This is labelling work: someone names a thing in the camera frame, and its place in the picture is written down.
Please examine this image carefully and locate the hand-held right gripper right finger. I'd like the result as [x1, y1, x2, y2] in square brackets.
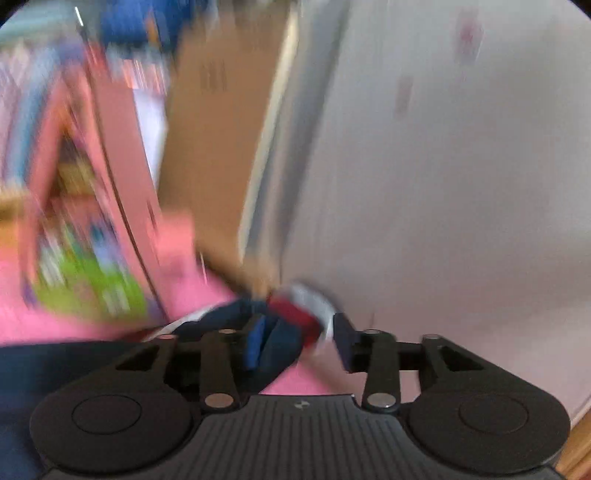
[333, 313, 485, 411]

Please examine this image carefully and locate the brown cardboard box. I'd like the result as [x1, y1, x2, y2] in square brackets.
[159, 4, 296, 296]

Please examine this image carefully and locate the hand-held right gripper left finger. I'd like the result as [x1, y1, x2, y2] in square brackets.
[115, 315, 269, 411]

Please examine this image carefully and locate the white paper roll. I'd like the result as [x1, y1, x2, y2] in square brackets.
[134, 88, 169, 185]

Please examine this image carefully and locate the navy and white jacket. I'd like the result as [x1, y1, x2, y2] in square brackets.
[0, 281, 342, 480]

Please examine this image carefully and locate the triangular pink toy house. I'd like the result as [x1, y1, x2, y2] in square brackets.
[0, 60, 167, 324]

